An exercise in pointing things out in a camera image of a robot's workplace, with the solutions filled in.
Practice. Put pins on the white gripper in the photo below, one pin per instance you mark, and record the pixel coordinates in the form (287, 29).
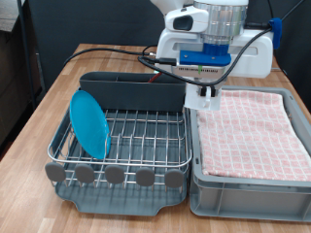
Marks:
(256, 55)

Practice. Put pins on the blue plastic plate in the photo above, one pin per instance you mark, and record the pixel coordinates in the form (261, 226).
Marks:
(89, 124)

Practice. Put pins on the metal dish drying rack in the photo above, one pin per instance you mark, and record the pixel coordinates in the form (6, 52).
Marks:
(123, 202)

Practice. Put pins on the pink checkered towel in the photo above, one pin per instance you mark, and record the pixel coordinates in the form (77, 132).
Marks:
(252, 142)

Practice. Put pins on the dark grey cutlery holder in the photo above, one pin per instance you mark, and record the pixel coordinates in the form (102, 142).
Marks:
(129, 93)

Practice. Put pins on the grey plastic crate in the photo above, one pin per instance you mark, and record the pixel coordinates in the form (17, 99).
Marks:
(246, 200)

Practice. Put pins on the black metal pole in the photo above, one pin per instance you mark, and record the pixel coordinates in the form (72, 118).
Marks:
(26, 48)

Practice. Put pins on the dark cabinet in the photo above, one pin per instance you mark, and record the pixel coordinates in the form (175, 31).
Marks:
(9, 81)

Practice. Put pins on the wrist camera on blue mount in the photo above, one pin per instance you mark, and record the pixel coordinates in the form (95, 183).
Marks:
(204, 59)

